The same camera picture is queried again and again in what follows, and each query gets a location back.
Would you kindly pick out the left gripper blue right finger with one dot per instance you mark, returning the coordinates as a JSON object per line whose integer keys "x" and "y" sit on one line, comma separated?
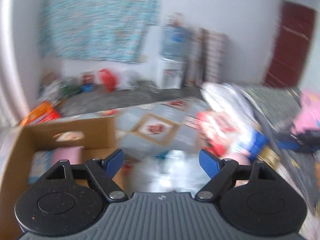
{"x": 220, "y": 171}

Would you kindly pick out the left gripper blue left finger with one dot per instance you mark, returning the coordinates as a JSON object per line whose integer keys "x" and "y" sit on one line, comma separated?
{"x": 101, "y": 173}

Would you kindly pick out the teal mask box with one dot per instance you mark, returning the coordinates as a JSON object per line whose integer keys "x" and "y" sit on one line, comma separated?
{"x": 41, "y": 163}

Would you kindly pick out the blue tissue pack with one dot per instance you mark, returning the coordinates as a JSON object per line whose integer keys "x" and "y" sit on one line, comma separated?
{"x": 255, "y": 145}

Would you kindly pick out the pink pillow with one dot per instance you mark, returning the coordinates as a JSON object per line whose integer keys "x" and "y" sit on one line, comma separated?
{"x": 308, "y": 117}

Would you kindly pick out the brown cardboard box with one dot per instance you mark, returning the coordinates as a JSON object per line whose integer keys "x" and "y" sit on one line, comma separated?
{"x": 97, "y": 136}

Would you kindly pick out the baby wipes pack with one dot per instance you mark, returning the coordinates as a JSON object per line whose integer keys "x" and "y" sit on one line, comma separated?
{"x": 225, "y": 134}

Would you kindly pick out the green floral pillow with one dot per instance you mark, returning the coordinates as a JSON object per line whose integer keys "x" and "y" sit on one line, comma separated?
{"x": 278, "y": 105}

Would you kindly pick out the translucent FamilyMart plastic bag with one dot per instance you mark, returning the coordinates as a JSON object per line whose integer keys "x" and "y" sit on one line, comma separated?
{"x": 170, "y": 171}

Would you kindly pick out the white woven blanket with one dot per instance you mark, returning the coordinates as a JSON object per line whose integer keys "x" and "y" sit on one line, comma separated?
{"x": 225, "y": 98}

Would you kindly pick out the orange snack bag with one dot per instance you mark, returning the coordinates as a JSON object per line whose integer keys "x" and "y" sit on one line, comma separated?
{"x": 44, "y": 112}

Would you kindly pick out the red plastic bag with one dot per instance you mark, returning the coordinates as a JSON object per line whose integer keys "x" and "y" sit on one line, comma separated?
{"x": 108, "y": 79}

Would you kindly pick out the red carton on floor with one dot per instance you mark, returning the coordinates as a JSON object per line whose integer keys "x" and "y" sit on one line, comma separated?
{"x": 87, "y": 78}

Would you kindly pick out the rolled floral mattress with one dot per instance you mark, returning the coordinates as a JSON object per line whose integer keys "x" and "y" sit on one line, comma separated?
{"x": 194, "y": 75}

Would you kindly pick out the white water dispenser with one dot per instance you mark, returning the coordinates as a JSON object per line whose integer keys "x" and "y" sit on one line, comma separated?
{"x": 169, "y": 73}

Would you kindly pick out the dark red door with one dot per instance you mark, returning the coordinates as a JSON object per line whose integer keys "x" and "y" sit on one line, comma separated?
{"x": 292, "y": 45}

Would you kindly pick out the rolled plaid mattress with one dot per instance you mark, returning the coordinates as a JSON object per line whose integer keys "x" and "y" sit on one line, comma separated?
{"x": 215, "y": 49}

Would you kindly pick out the blue water jug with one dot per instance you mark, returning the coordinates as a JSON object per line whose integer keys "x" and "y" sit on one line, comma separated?
{"x": 175, "y": 42}

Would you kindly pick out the floral teal wall cloth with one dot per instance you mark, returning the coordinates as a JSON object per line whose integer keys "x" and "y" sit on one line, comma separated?
{"x": 96, "y": 30}

